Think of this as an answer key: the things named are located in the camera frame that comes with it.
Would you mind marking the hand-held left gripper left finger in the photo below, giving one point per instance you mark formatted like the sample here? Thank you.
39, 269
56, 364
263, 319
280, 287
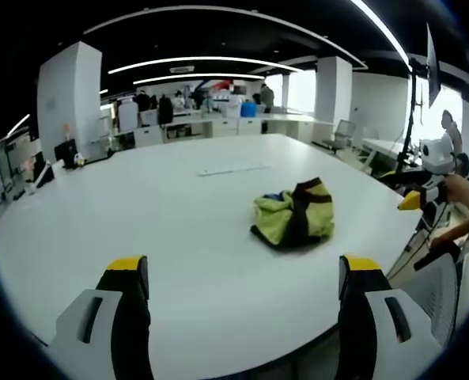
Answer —
80, 316

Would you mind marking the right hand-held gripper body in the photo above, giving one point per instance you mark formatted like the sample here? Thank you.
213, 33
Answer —
436, 156

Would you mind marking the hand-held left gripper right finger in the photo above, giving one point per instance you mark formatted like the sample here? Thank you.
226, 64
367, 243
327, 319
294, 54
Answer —
392, 316

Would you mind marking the yellow-green and black garment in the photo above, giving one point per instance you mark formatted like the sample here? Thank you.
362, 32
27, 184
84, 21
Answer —
293, 215

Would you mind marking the black light stand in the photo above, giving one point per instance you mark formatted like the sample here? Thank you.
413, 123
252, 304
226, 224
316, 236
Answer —
416, 111

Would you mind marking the grey mesh office chair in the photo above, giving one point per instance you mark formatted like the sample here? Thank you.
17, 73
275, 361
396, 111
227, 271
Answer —
441, 297

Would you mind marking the white side desk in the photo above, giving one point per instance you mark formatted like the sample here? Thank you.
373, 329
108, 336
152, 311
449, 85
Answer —
382, 148

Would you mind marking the blue container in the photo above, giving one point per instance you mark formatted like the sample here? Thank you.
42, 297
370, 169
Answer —
248, 109

